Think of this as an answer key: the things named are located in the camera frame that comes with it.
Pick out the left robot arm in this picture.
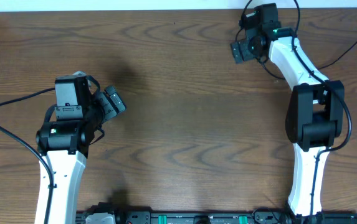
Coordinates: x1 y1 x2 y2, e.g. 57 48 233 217
35 71 126 223

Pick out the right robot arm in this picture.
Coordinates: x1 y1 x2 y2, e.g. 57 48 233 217
231 3 350 223

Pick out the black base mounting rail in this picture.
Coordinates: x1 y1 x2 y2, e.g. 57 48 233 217
74 203 357 224

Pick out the black left camera cable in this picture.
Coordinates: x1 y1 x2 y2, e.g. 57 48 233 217
0 86 57 224

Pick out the black camera cable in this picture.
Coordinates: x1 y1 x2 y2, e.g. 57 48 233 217
234 0 353 224
0 86 57 224

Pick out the black right camera cable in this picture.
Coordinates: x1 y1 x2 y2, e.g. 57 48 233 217
234 0 353 224

